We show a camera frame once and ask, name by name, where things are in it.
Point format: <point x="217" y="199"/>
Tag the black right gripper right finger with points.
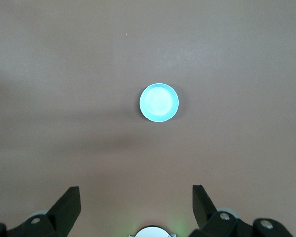
<point x="212" y="222"/>

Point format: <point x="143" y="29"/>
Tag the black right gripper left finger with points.
<point x="61" y="214"/>

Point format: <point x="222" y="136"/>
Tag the light blue bowl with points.
<point x="159" y="103"/>

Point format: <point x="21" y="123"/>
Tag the brown table cloth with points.
<point x="64" y="74"/>

